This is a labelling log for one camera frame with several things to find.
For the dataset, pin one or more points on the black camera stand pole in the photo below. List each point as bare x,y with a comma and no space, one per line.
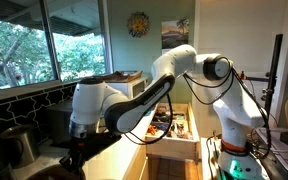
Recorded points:
272,73

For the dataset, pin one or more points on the white microwave oven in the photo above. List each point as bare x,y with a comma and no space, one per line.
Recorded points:
132,87

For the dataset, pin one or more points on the grey robot cart table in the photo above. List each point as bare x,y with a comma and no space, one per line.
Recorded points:
280,150

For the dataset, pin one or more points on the silver toaster oven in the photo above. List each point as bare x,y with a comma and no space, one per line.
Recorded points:
58,121

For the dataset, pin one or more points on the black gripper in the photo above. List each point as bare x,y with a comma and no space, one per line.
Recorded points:
79,146

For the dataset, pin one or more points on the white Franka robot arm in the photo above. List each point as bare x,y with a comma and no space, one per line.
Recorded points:
170,100

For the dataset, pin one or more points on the window frame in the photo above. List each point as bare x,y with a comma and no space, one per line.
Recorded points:
50,43

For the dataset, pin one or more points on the wooden base cabinet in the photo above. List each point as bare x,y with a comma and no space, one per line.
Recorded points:
130,156

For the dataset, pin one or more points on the open wooden drawer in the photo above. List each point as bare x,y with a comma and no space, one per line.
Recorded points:
174,131

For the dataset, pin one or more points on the wooden serving tray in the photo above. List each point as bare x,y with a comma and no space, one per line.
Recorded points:
124,76

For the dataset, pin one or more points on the metal pot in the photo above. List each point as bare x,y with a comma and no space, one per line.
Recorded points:
19,145

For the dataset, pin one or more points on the sun wall decoration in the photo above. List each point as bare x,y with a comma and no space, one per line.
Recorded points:
138,24

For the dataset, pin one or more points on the landscape painting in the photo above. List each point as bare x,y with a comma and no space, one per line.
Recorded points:
175,33

